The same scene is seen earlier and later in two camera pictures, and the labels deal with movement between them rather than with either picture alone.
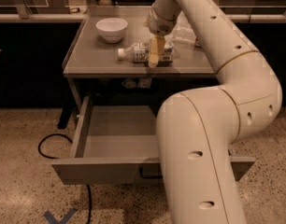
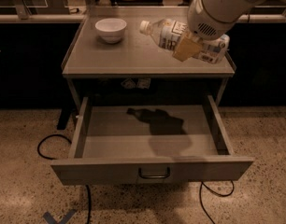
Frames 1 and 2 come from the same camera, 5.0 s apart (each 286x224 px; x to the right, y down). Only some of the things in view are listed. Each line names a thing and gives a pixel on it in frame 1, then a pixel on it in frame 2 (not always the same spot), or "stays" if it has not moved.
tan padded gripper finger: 156,46 → 187,48
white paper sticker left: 129,83 stays
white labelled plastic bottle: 139,53 → 167,33
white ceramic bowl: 111,30 stays
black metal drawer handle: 148,176 stays
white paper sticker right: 144,83 stays
